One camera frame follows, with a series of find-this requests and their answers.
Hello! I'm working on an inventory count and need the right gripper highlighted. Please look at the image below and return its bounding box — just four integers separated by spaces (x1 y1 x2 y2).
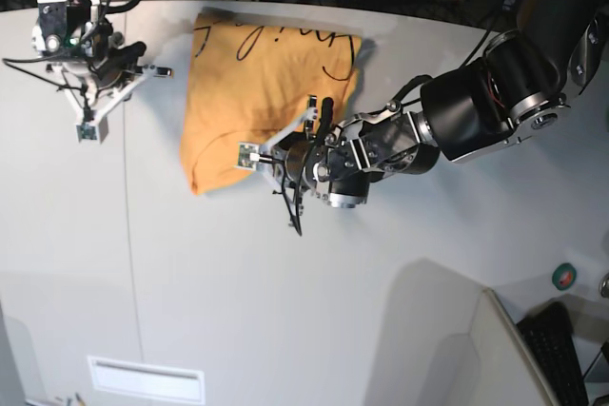
61 29 147 92

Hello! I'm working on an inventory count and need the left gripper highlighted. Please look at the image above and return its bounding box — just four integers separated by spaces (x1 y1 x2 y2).
272 97 334 197

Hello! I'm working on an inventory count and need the orange t-shirt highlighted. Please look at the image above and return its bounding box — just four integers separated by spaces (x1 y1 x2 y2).
180 13 363 195

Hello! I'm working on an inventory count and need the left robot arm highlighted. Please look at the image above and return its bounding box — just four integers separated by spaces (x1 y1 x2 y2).
273 0 608 208

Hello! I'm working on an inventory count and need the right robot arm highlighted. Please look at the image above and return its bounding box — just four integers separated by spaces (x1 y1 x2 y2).
32 0 146 91

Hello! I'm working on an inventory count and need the green tape roll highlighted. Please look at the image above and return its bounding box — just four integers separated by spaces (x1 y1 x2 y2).
551 262 578 291

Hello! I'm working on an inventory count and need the black keyboard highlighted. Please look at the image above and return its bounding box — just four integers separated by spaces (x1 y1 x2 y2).
517 301 588 406

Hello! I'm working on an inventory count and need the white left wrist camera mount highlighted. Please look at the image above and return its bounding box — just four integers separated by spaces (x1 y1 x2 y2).
235 95 319 193

